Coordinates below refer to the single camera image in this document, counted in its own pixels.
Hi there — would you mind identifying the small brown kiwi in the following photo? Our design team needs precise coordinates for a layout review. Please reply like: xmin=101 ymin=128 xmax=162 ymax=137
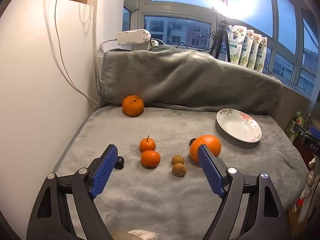
xmin=172 ymin=163 xmax=187 ymax=178
xmin=171 ymin=155 xmax=185 ymax=166

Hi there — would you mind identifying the wrinkled orange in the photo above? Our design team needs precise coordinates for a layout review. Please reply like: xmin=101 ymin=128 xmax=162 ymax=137
xmin=122 ymin=95 xmax=145 ymax=117

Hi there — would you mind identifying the grey blanket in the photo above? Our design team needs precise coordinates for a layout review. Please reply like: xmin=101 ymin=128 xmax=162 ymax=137
xmin=54 ymin=49 xmax=309 ymax=240

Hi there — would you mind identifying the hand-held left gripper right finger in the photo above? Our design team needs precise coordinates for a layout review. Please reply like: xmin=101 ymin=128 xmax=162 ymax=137
xmin=197 ymin=144 xmax=292 ymax=240

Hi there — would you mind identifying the white cabinet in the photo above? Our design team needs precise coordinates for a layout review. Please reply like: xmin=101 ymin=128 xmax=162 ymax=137
xmin=0 ymin=0 xmax=99 ymax=225

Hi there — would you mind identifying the person's right hand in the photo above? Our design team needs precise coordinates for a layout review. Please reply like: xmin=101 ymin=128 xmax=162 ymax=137
xmin=300 ymin=157 xmax=317 ymax=205

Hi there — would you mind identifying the white power strip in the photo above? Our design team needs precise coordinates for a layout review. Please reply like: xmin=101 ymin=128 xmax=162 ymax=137
xmin=117 ymin=29 xmax=158 ymax=52

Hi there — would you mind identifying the large smooth orange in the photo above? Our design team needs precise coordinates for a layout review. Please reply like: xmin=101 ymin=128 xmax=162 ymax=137
xmin=189 ymin=135 xmax=222 ymax=164

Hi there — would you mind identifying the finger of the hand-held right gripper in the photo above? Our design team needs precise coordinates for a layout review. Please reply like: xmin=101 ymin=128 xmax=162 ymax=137
xmin=293 ymin=122 xmax=320 ymax=137

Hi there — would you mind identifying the black tripod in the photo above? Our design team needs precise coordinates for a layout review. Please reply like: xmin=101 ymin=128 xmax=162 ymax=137
xmin=209 ymin=17 xmax=230 ymax=60

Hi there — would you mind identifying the small tangerine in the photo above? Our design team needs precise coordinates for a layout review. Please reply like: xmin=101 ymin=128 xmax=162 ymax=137
xmin=139 ymin=135 xmax=156 ymax=153
xmin=141 ymin=150 xmax=161 ymax=168

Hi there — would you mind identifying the white floral plate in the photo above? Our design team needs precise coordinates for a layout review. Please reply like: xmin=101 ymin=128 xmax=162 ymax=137
xmin=216 ymin=108 xmax=262 ymax=143

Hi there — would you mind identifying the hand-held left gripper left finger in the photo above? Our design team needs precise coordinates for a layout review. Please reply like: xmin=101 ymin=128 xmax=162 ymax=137
xmin=26 ymin=144 xmax=118 ymax=240

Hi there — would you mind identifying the green printed package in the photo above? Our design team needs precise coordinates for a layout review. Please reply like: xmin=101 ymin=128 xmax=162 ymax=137
xmin=286 ymin=112 xmax=303 ymax=140

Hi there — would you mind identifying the thin white cable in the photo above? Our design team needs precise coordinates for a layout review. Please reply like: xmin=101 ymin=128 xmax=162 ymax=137
xmin=54 ymin=0 xmax=100 ymax=105

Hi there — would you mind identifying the thick white power cord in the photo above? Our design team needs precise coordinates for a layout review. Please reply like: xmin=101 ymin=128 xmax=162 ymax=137
xmin=96 ymin=39 xmax=119 ymax=103

